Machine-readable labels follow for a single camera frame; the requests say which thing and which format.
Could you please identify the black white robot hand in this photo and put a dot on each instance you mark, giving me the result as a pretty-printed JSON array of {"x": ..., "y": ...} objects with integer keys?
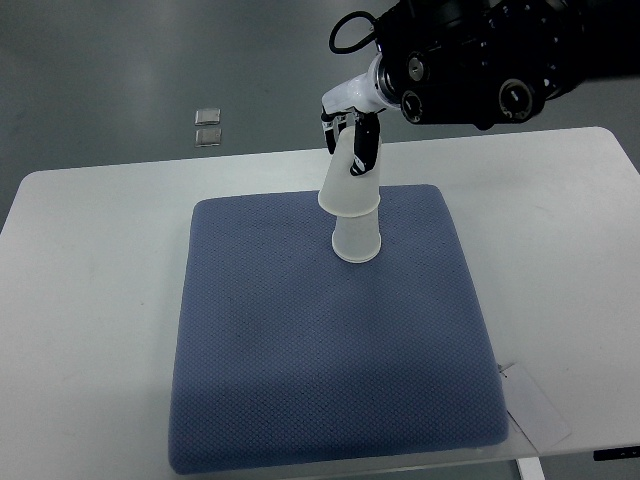
[{"x": 363, "y": 97}]

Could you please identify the white paper cup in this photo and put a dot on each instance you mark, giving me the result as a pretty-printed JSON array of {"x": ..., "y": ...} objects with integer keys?
[
  {"x": 357, "y": 239},
  {"x": 345, "y": 195}
]

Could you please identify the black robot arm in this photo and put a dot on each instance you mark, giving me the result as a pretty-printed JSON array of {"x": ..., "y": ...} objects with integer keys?
[{"x": 498, "y": 62}]

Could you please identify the white paper cup on cushion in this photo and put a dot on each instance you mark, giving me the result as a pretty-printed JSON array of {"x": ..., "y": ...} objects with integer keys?
[{"x": 357, "y": 239}]

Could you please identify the upper floor outlet plate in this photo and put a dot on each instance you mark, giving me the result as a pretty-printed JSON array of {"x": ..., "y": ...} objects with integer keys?
[{"x": 207, "y": 116}]

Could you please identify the floor outlet plate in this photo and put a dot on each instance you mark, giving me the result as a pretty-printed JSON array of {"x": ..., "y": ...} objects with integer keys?
[
  {"x": 207, "y": 137},
  {"x": 207, "y": 116}
]

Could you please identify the lower floor outlet plate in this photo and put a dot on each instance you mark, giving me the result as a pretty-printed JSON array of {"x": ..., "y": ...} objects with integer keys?
[{"x": 207, "y": 137}]

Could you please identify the blue textured cushion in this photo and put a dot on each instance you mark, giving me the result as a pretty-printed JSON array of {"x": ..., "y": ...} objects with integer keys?
[{"x": 287, "y": 354}]

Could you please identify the white paper tag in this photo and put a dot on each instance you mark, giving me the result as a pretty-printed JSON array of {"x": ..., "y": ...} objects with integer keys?
[{"x": 531, "y": 409}]

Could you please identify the white table leg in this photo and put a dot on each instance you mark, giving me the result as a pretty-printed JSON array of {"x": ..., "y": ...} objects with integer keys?
[{"x": 530, "y": 468}]

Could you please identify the black table control panel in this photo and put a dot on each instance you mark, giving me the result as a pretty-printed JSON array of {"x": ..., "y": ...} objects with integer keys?
[{"x": 616, "y": 454}]

